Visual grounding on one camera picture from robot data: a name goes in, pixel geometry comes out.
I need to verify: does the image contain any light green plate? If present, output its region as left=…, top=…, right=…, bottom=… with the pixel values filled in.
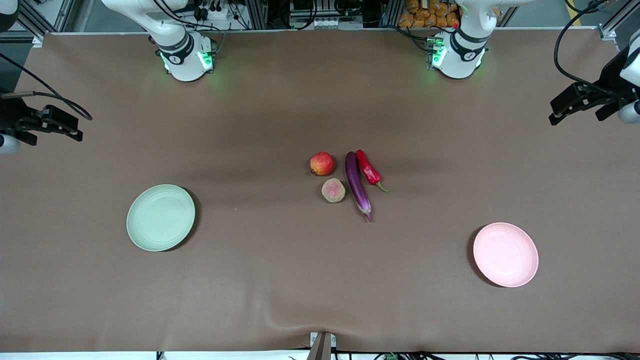
left=126, top=184, right=196, bottom=252

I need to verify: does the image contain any purple eggplant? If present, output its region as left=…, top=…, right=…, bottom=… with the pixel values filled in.
left=345, top=151, right=374, bottom=223

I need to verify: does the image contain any red chili pepper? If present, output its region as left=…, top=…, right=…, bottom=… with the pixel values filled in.
left=355, top=149, right=391, bottom=193

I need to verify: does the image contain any aluminium frame post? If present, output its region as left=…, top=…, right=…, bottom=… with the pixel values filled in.
left=380, top=0, right=403, bottom=28
left=244, top=0, right=269, bottom=30

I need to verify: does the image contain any white power strip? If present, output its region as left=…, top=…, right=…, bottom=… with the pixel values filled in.
left=309, top=17, right=352, bottom=30
left=192, top=2, right=231, bottom=22

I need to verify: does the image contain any red apple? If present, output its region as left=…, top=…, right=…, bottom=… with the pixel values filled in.
left=309, top=151, right=336, bottom=177

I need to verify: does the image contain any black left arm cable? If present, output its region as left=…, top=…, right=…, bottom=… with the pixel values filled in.
left=554, top=0, right=640, bottom=98

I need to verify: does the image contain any aluminium frame bar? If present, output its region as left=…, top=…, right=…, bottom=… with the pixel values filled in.
left=10, top=0, right=48, bottom=48
left=597, top=0, right=640, bottom=41

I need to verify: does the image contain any pink plate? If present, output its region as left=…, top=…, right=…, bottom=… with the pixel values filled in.
left=473, top=222, right=539, bottom=288

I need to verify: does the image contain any bag of orange items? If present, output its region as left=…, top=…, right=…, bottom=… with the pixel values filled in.
left=398, top=0, right=461, bottom=29

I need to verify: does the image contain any green pink peach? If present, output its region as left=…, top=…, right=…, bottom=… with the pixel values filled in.
left=321, top=178, right=347, bottom=204

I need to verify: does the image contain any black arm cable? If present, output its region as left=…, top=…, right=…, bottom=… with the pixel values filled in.
left=554, top=0, right=640, bottom=98
left=0, top=52, right=94, bottom=122

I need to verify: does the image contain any brown table mat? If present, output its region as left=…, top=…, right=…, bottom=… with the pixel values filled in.
left=0, top=30, right=640, bottom=353

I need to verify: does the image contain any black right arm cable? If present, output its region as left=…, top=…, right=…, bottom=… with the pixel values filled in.
left=0, top=52, right=94, bottom=122

